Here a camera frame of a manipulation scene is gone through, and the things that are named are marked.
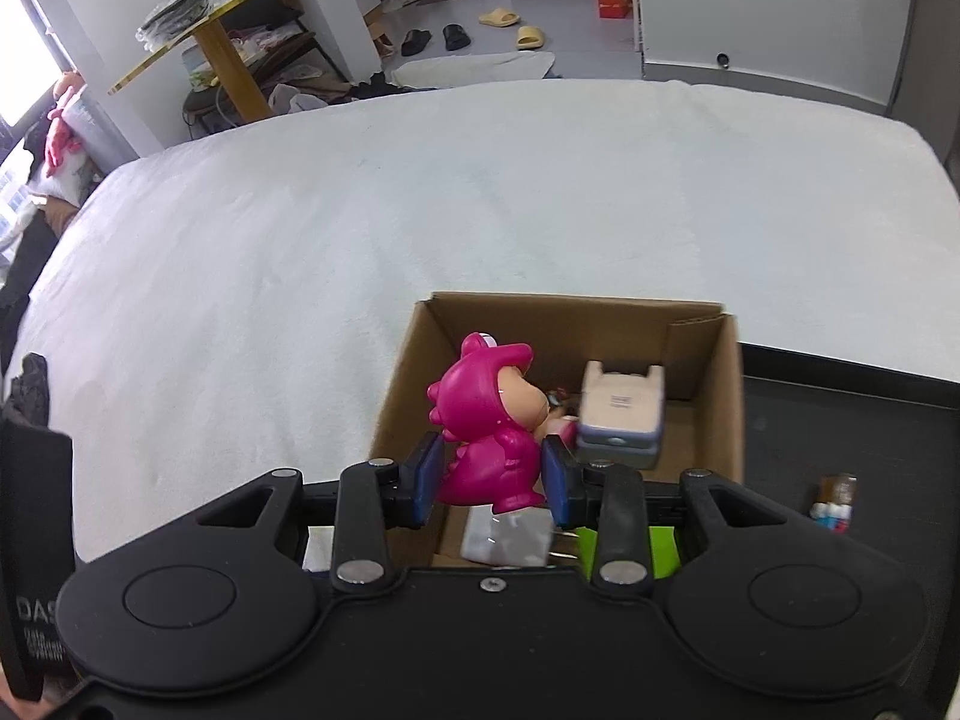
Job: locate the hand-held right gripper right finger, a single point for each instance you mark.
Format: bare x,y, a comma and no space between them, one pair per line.
559,491

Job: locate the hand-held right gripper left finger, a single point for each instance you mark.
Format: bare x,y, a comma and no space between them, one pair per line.
427,487

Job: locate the small white box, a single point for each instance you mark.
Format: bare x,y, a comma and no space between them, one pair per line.
502,540

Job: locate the pink dinosaur figurine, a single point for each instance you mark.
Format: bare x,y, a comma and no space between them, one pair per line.
487,427

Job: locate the blue white toy box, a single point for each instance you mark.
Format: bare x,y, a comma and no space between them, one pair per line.
619,409

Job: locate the green toy cube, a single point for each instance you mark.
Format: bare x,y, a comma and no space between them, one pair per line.
664,547

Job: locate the brown cardboard box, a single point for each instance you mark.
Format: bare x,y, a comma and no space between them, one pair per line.
697,360

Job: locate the small blue red figurine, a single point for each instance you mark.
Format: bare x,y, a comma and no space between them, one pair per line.
829,517

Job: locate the black tray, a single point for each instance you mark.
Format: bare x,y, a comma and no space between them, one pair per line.
862,420

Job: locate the dark cloth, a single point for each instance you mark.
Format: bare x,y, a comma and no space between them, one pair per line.
26,386

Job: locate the white floor mat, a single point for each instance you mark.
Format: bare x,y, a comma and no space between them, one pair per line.
472,69

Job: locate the black slipper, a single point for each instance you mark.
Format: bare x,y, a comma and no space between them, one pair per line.
416,42
456,37

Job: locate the yellow slipper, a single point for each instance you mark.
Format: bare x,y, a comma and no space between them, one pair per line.
529,37
498,16

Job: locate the wooden table with yellow edge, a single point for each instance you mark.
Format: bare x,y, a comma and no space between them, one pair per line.
225,60

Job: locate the stack of plates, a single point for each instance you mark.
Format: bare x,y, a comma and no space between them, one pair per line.
172,15

